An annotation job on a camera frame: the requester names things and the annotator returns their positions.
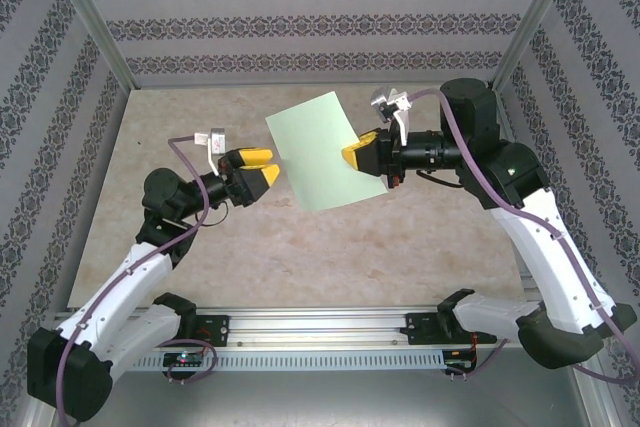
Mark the aluminium frame post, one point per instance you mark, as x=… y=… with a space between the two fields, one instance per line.
x=90 y=12
x=537 y=12

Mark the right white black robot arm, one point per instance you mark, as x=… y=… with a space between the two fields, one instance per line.
x=545 y=257

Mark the aluminium side rails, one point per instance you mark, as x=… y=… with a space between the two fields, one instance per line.
x=531 y=287

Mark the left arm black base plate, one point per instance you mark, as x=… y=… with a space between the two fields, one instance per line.
x=220 y=329

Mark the light green paper sheet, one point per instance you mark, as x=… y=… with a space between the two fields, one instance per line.
x=315 y=157

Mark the beige marble pattern board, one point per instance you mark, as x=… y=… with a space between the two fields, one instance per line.
x=300 y=257

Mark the long aluminium mounting rail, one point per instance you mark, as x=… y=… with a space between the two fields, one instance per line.
x=320 y=322

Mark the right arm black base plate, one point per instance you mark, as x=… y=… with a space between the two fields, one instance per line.
x=420 y=327

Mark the grey metal sheet panel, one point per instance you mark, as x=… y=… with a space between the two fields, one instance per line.
x=320 y=402

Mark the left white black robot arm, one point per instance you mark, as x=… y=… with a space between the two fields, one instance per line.
x=125 y=287

